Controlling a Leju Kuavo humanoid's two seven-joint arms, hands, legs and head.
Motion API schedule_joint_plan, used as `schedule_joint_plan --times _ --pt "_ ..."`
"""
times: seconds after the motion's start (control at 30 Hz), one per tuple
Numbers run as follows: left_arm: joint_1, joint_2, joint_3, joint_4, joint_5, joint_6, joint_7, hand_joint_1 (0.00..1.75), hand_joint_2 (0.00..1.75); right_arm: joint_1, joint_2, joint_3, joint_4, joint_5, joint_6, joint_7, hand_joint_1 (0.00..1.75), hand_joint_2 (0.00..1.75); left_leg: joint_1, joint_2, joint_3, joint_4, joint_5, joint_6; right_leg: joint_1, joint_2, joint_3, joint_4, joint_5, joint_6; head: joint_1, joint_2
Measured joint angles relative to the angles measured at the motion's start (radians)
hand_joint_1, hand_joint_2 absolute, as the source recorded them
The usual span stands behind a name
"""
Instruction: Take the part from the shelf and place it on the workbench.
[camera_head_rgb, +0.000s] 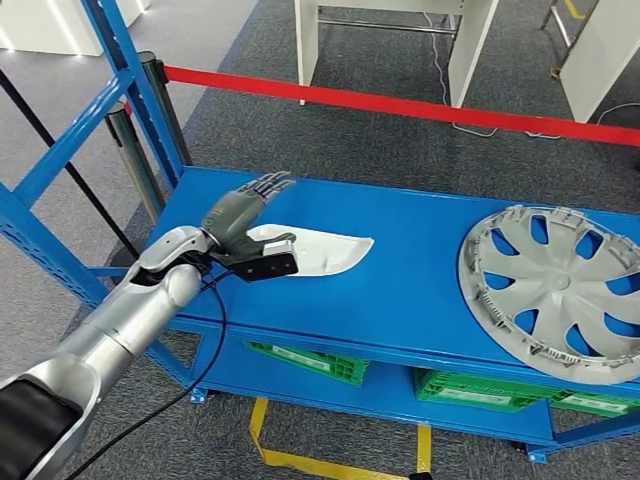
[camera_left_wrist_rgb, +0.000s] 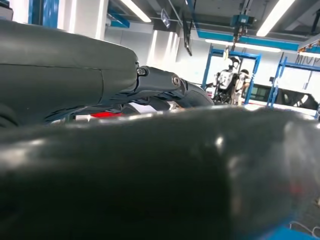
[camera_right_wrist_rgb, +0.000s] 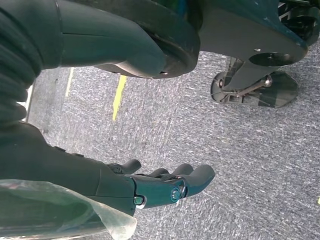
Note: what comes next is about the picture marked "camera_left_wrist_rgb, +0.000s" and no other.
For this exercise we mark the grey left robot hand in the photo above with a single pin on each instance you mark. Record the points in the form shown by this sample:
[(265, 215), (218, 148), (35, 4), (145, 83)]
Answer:
[(62, 66)]

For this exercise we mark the red barrier belt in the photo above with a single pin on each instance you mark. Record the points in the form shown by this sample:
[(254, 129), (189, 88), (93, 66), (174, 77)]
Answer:
[(107, 115)]

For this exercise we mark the ceiling light strip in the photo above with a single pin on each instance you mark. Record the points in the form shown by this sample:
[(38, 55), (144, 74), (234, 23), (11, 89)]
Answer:
[(275, 16), (136, 10)]

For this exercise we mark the white humanoid robot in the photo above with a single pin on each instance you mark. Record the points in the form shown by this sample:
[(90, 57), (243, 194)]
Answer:
[(226, 79)]

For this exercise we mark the person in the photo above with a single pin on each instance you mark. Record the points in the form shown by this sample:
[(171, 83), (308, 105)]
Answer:
[(241, 86)]

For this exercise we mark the blue ceiling hoist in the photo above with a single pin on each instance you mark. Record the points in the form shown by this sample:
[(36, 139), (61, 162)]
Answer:
[(241, 20)]

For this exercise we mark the dark vehicle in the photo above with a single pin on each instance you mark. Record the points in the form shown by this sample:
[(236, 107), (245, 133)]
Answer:
[(290, 97)]

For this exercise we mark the blue steel frame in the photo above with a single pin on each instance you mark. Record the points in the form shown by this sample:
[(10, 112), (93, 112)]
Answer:
[(207, 68), (275, 84)]

